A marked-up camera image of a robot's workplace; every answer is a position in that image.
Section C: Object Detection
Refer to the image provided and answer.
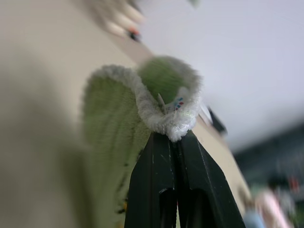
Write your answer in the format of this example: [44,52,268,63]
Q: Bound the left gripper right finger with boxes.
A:
[175,129,247,228]

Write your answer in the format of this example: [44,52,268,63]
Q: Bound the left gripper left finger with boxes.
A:
[124,131,178,228]

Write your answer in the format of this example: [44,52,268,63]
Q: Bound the light green towel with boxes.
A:
[79,55,203,228]

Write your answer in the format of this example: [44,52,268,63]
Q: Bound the light blue towel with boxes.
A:
[241,208,265,228]

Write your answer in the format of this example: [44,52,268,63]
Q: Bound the folded pink towel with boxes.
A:
[254,189,294,228]

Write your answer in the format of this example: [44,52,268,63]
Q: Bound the long black box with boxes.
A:
[206,106,229,136]

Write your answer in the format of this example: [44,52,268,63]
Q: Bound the black ribbed radiator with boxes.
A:
[231,122,304,198]

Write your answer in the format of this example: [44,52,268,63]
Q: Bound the orange handled pliers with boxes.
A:
[127,26,141,41]

